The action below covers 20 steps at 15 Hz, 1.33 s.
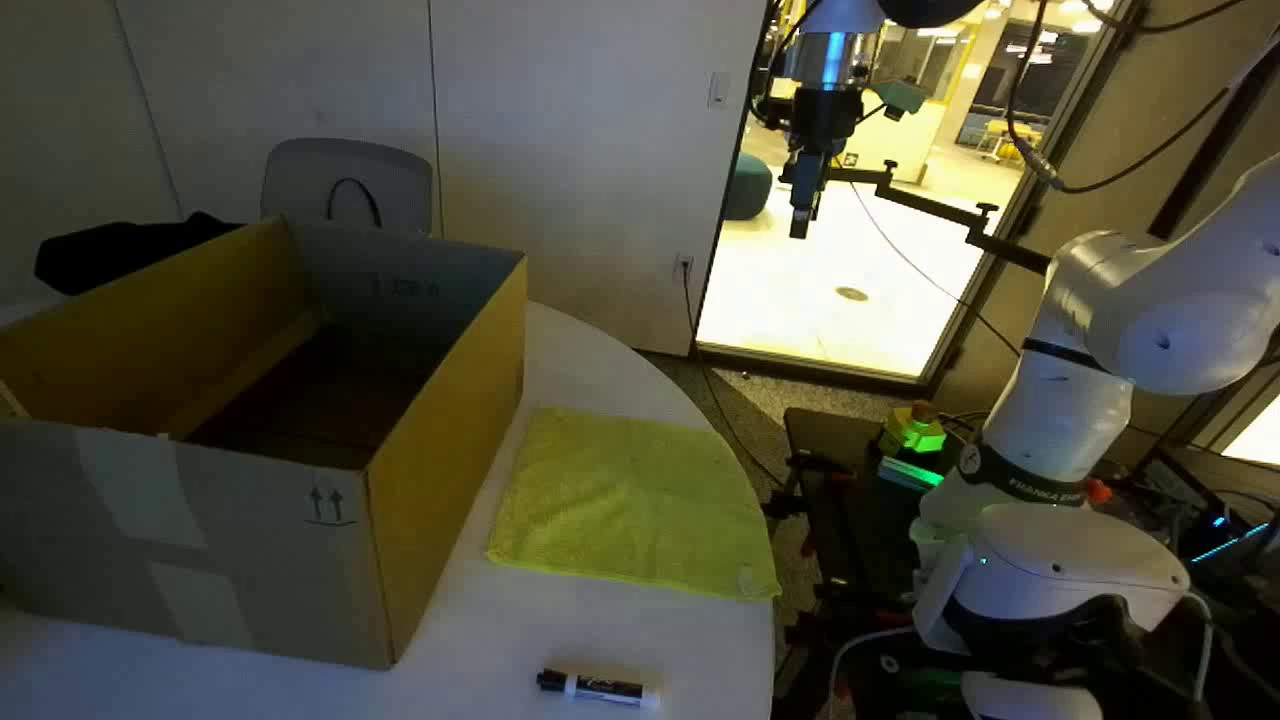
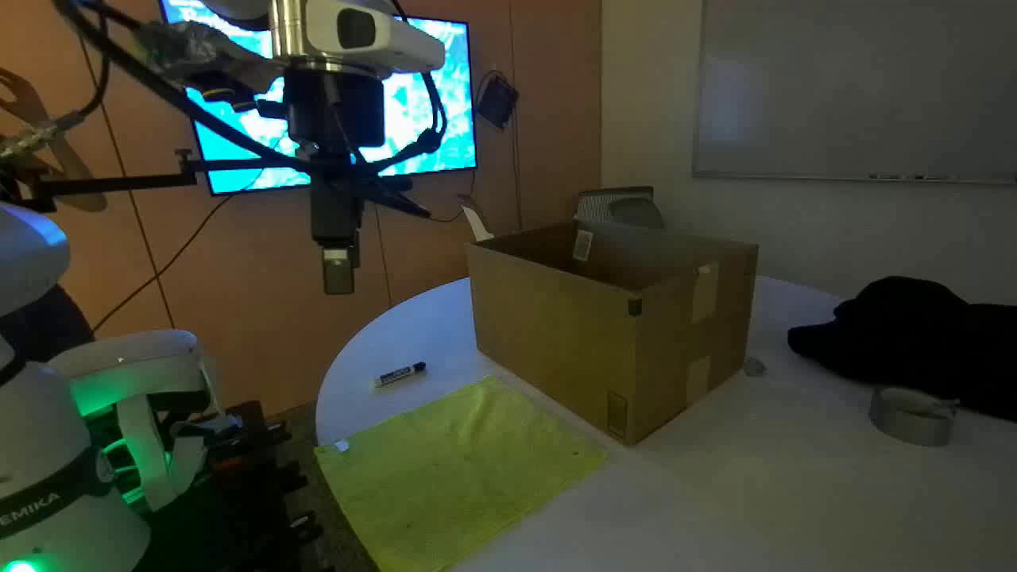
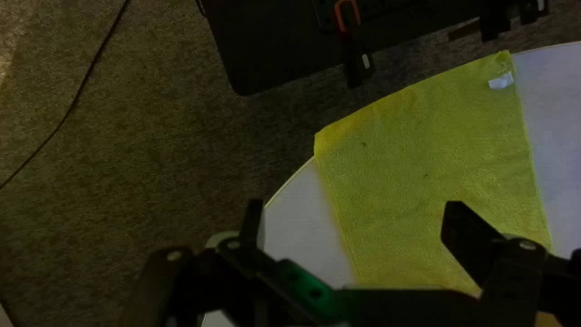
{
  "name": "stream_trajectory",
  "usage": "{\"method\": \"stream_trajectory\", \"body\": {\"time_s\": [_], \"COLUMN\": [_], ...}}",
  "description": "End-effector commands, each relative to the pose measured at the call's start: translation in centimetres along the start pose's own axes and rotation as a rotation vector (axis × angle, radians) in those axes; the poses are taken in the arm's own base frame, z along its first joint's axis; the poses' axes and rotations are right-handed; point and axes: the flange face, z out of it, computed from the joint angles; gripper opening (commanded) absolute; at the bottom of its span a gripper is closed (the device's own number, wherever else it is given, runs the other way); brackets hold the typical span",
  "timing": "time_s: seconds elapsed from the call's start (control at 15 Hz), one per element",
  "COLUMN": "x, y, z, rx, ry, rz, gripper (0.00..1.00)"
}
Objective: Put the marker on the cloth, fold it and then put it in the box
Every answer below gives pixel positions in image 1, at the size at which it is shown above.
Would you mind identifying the yellow microfibre cloth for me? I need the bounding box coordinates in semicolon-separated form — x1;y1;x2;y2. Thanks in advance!
483;408;781;603

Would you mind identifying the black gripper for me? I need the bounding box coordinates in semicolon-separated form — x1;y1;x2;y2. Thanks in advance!
781;86;861;239

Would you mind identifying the black bag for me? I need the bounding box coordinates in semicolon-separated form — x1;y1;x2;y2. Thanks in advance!
34;213;227;297

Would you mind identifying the large open cardboard box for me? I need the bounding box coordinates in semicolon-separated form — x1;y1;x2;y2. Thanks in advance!
0;222;529;670

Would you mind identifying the black and white marker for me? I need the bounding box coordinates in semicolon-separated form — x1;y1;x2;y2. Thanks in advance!
536;670;660;708

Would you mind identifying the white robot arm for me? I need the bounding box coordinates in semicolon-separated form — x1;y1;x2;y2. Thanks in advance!
899;156;1280;720

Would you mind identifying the green lit electronic device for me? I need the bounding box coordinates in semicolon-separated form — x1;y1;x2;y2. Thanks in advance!
877;413;950;494

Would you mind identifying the grey chair backrest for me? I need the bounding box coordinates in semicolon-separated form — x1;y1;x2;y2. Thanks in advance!
262;136;433;232

